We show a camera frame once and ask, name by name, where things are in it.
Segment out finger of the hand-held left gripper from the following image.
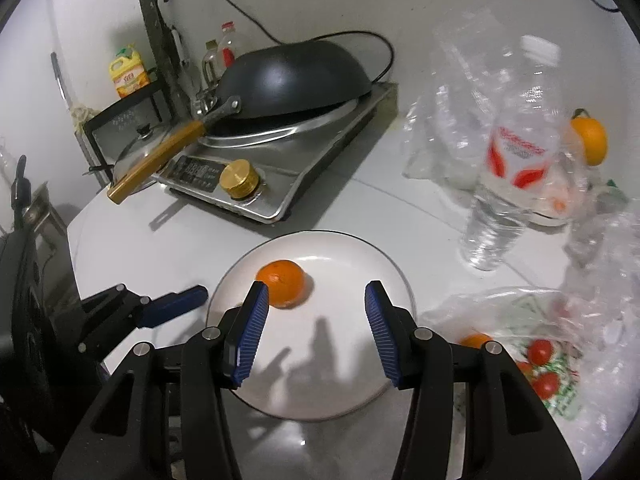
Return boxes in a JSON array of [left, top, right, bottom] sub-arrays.
[[77, 284, 208, 361]]

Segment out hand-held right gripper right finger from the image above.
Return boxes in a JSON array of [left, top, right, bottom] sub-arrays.
[[364, 280, 583, 480]]

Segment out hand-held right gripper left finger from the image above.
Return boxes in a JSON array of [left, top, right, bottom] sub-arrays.
[[52, 280, 271, 480]]

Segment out small orange mandarin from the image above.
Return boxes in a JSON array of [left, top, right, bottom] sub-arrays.
[[256, 259, 312, 309], [459, 332, 493, 351]]

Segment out white plate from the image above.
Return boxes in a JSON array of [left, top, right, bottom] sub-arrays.
[[206, 230, 417, 422]]

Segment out steel basin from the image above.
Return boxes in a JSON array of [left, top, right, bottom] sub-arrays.
[[27, 182, 68, 251]]

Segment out brass stove knob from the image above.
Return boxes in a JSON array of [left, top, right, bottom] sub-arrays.
[[219, 159, 261, 196]]

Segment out glass pot lid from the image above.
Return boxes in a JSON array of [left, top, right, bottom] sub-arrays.
[[112, 121, 196, 195]]

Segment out steel stove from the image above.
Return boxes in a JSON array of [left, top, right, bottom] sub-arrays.
[[150, 80, 398, 224]]

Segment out white bowl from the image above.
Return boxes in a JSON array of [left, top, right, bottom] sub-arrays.
[[520, 200, 571, 228]]

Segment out beige knotted cloth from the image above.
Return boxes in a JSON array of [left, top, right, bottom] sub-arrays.
[[70, 105, 93, 133]]

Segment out clear plastic water bottle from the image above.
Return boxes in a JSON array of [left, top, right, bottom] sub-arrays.
[[459, 35, 563, 272]]

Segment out crumpled clear plastic bag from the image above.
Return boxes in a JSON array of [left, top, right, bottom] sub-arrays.
[[565, 195, 640, 461]]

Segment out yellow oil bottle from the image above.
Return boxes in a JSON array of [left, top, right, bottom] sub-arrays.
[[109, 42, 152, 99]]

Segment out clear bag of white grains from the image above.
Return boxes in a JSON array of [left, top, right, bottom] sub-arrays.
[[402, 7, 591, 196]]

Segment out clear glass bottle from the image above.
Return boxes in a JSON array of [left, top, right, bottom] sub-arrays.
[[201, 40, 221, 91]]

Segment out dark hanging utensil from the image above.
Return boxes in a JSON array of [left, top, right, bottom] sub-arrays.
[[50, 52, 68, 111]]

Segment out clear bottle with red cap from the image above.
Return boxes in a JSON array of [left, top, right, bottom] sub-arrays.
[[217, 21, 241, 68]]

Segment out white hanging utensil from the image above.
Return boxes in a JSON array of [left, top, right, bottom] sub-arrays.
[[170, 25, 188, 71]]

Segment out green plastic item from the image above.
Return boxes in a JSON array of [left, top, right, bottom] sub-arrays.
[[597, 180, 628, 206]]

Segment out large orange with stem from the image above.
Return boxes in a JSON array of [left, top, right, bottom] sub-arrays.
[[570, 108, 608, 167]]

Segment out black lanyard strap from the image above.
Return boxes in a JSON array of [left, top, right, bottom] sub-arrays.
[[12, 155, 31, 231]]

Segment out black wire rack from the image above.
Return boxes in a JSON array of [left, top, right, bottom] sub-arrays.
[[82, 80, 171, 188]]

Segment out black wok with wooden handle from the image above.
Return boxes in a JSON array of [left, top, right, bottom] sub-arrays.
[[106, 40, 376, 206]]

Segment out black power cable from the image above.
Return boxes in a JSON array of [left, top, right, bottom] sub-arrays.
[[189, 0, 396, 83]]

